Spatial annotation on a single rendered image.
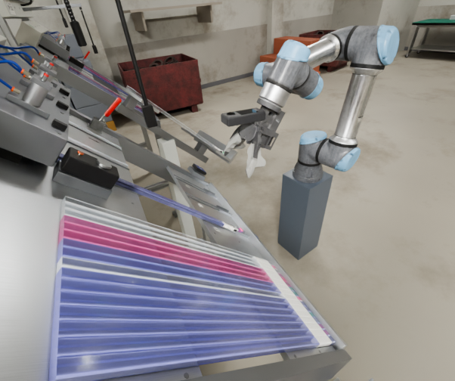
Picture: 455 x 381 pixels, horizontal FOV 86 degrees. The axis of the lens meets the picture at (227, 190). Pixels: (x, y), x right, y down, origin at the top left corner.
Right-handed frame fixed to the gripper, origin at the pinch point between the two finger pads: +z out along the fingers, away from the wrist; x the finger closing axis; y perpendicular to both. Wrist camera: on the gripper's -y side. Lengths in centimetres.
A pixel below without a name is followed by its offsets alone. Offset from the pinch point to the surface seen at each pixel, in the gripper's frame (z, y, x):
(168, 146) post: 12.5, -3.4, 43.0
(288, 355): 12.1, -10.7, -45.9
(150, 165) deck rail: 13.5, -16.7, 19.1
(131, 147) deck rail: 8.6, -23.9, 19.1
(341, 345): 15.5, 7.9, -46.4
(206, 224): 12.2, -10.2, -13.7
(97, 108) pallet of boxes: 68, -3, 307
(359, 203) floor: 12, 149, 29
